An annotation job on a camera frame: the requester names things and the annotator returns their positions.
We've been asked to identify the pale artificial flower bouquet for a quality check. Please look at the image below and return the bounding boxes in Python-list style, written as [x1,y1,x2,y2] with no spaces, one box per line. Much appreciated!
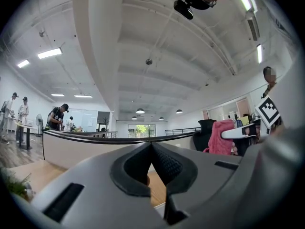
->
[0,165,34,201]

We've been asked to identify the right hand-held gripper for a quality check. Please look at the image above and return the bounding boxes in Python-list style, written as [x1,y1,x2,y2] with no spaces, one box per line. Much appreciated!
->
[221,95,284,139]

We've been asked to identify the white partition with black top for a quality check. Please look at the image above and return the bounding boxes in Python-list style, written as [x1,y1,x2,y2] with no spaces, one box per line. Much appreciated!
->
[42,128,203,169]

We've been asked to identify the large glass window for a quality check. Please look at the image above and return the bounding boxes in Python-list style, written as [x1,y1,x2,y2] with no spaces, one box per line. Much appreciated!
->
[128,124,156,139]

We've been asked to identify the white wall board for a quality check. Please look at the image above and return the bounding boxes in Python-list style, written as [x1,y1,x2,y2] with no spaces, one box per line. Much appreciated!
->
[81,109,99,129]

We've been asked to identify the black metal railing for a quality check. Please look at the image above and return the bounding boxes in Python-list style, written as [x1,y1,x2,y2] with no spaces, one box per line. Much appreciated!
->
[92,130,118,138]
[164,127,202,136]

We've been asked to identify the black office chair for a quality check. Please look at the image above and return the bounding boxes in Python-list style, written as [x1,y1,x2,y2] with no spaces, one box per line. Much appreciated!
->
[192,119,250,157]

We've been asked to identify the black head camera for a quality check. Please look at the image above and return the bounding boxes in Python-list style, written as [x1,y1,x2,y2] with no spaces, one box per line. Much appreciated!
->
[173,0,194,21]

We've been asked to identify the ceiling air vent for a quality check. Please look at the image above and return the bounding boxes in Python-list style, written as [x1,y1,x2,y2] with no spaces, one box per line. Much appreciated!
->
[246,10,261,42]

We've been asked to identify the pink cloth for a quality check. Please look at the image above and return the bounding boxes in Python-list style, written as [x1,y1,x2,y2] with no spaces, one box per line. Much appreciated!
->
[202,119,235,156]

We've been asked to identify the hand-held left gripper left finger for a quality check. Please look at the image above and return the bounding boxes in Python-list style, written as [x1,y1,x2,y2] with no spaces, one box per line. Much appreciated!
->
[16,142,165,229]

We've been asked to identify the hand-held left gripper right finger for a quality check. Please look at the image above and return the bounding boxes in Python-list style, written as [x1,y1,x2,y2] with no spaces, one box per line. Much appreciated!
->
[151,142,244,229]

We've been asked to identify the black pedestal fan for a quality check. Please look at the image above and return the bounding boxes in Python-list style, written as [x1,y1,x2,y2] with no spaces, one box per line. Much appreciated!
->
[35,113,45,138]

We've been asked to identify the white table with black base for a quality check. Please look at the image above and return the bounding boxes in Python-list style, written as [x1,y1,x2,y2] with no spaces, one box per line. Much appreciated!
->
[13,122,39,152]

